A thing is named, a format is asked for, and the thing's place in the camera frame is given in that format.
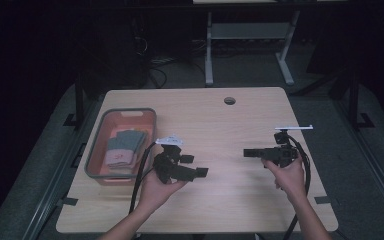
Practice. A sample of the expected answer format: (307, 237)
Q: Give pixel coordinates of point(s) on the person's left hand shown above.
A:
(156, 195)

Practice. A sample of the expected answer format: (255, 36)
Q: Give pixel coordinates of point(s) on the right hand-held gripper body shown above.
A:
(281, 155)

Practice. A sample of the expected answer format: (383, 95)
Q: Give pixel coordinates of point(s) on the black table edge bracket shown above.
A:
(67, 201)
(326, 200)

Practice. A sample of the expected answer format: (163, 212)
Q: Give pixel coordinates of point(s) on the grey and pink fingerless glove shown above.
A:
(111, 165)
(128, 141)

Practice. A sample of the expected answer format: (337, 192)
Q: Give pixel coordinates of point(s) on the grey metal desk frame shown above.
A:
(246, 30)

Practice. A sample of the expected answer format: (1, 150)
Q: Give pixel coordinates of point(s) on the person's right hand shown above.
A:
(291, 181)

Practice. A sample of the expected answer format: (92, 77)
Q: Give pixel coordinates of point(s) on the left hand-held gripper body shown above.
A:
(171, 168)

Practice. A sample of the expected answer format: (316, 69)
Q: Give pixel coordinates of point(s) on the pink basin with grey rim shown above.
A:
(98, 150)

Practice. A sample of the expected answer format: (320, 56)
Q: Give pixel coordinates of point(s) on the black metal stand post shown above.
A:
(354, 100)
(79, 100)

